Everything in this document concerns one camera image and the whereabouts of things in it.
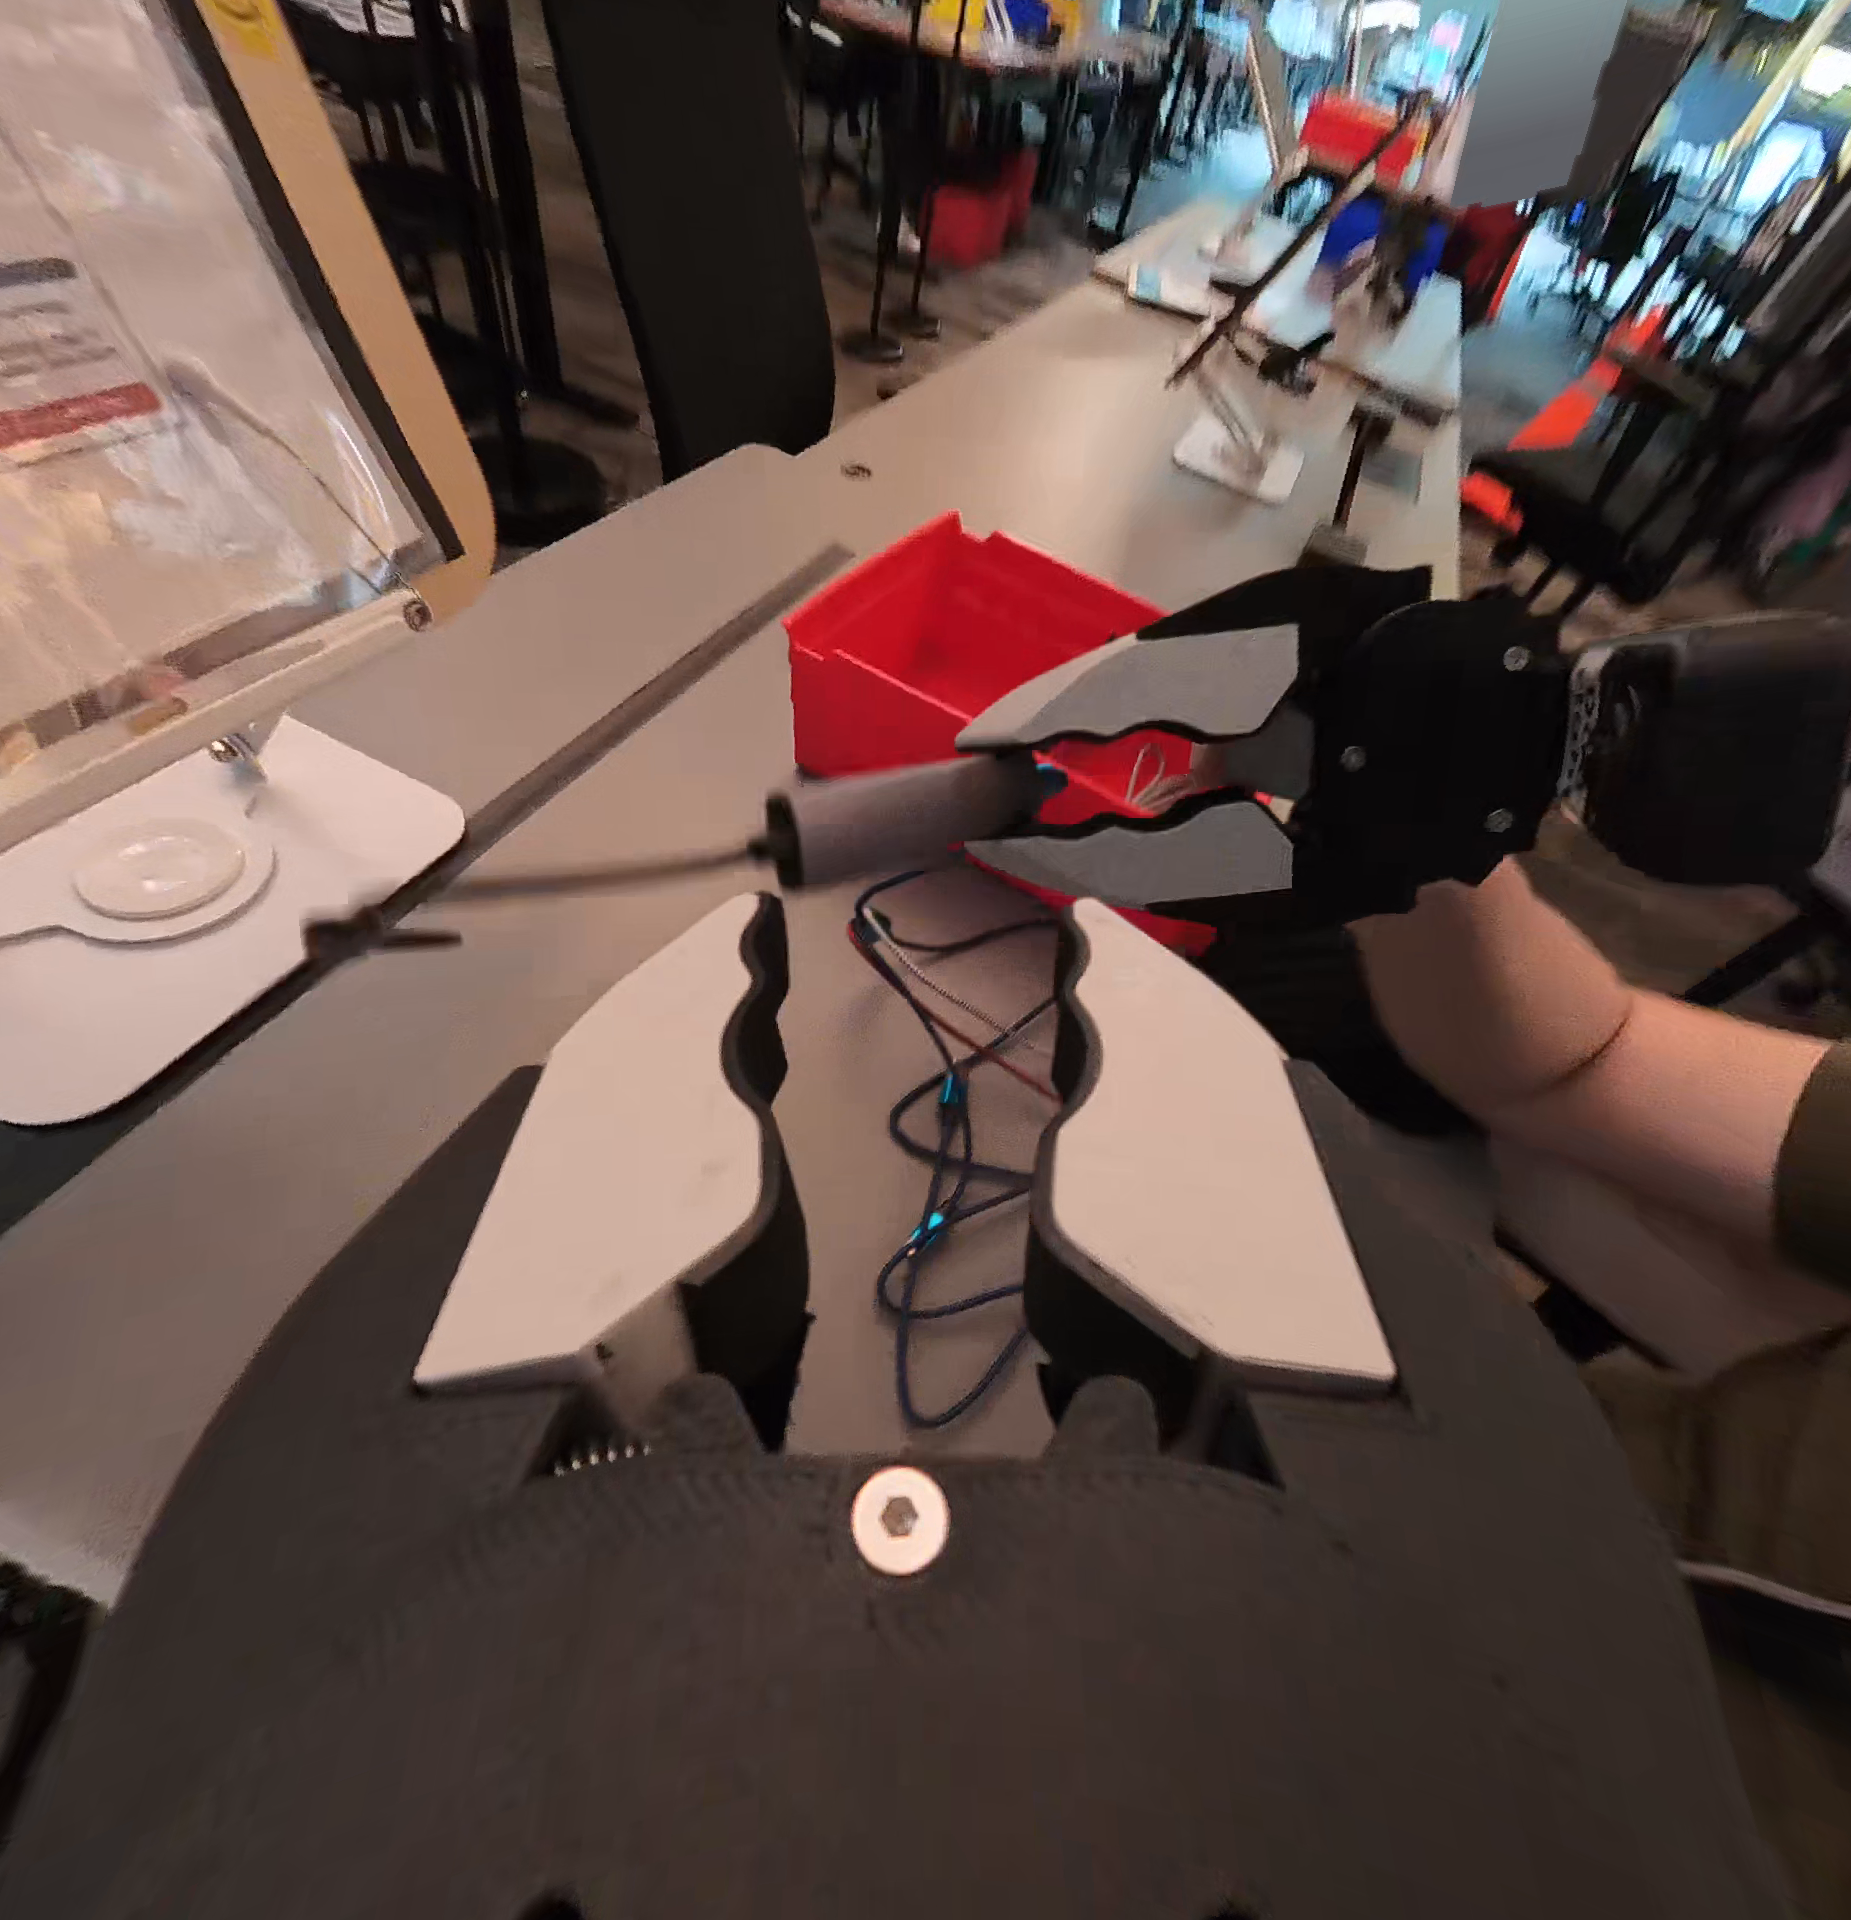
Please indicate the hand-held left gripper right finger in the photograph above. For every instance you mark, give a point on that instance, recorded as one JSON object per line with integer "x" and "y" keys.
{"x": 1210, "y": 1187}

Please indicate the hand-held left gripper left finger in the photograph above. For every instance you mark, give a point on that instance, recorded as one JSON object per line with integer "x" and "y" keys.
{"x": 611, "y": 1171}

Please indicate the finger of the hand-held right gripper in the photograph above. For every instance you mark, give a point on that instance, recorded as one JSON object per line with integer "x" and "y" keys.
{"x": 1166, "y": 863}
{"x": 1166, "y": 684}

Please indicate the person's right forearm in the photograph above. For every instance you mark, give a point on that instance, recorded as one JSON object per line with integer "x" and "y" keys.
{"x": 1586, "y": 1052}

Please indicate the red plastic bin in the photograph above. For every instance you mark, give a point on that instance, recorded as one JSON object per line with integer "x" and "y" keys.
{"x": 927, "y": 661}

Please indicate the white tablet stand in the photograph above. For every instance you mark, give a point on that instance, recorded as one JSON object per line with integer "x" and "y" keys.
{"x": 1241, "y": 450}

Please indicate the red crate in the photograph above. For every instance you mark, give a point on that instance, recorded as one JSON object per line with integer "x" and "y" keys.
{"x": 979, "y": 219}

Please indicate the person's lap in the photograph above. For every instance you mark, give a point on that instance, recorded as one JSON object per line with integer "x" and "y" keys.
{"x": 1750, "y": 1470}

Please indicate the sign display on white stand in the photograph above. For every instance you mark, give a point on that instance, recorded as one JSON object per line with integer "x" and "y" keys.
{"x": 190, "y": 450}

